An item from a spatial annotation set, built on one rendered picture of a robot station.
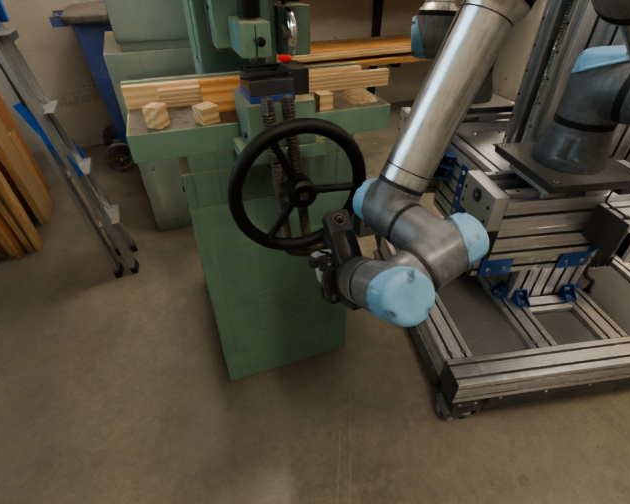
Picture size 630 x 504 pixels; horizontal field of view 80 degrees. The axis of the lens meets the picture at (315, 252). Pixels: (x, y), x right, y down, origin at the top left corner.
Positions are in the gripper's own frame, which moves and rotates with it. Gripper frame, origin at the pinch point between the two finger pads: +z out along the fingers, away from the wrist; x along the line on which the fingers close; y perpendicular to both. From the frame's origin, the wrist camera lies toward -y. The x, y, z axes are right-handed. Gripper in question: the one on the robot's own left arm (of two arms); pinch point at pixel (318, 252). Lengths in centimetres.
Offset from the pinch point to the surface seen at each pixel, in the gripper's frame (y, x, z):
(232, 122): -30.1, -10.8, 10.5
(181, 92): -40.4, -19.6, 21.9
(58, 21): -127, -71, 177
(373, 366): 54, 26, 45
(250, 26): -50, -3, 12
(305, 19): -58, 17, 30
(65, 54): -133, -84, 237
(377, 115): -27.8, 24.2, 11.2
